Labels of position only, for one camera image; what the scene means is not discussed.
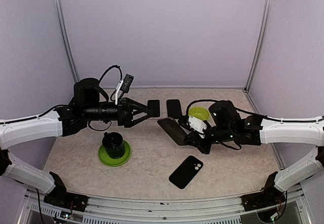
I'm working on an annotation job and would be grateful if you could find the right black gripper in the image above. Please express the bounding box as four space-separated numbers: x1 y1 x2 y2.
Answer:
183 122 235 154

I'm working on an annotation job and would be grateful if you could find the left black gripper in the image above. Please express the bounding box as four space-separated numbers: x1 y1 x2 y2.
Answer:
83 97 153 128

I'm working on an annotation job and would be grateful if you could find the pink phone case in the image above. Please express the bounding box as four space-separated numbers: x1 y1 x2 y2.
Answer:
147 99 161 120

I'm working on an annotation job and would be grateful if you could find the black phone case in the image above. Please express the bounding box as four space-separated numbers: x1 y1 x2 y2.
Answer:
167 99 182 119
169 156 204 190

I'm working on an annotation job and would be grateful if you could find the black phone front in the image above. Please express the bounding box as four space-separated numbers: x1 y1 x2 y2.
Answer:
157 118 190 146

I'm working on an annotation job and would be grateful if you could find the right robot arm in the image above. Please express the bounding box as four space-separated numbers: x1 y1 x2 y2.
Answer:
185 100 323 206

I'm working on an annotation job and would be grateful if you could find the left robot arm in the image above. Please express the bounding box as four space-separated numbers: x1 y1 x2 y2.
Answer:
1 78 154 206

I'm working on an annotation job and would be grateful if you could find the green bowl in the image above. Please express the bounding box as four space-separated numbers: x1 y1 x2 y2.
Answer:
188 106 210 121

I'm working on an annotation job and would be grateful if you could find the dark green mug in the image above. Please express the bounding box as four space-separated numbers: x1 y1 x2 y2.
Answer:
102 132 126 159

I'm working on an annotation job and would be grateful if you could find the green plate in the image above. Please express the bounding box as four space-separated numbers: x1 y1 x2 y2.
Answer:
98 140 132 167

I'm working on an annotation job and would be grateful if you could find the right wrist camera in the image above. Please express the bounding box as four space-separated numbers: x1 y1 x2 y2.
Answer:
188 116 207 134

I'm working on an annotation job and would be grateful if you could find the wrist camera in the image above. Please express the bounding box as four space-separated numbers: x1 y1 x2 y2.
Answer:
110 74 134 105
188 116 207 134

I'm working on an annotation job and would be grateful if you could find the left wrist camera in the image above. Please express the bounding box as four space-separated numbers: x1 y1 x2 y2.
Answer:
110 74 134 105

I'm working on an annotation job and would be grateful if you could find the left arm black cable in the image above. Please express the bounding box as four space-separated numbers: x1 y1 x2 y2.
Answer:
97 65 124 88

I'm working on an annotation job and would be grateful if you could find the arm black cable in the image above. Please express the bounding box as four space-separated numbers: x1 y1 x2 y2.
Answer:
97 65 124 88
186 99 269 120

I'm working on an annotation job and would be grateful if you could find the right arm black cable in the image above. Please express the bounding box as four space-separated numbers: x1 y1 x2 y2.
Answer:
186 99 269 120

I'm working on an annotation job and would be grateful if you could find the aluminium front rail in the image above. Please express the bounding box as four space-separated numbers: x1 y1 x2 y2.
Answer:
19 180 311 224

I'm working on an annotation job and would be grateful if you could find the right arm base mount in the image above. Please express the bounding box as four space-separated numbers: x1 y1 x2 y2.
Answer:
241 171 287 211

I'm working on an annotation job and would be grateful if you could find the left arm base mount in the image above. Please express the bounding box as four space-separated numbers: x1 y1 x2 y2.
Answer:
44 171 88 212

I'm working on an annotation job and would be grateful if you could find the left aluminium frame post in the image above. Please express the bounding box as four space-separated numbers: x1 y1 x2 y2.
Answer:
54 0 80 83

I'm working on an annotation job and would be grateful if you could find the aluminium frame post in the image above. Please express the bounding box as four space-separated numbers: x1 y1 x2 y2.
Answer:
54 0 80 83
245 0 272 94

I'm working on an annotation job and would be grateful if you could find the right aluminium frame post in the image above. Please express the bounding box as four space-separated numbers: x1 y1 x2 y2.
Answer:
245 0 272 94

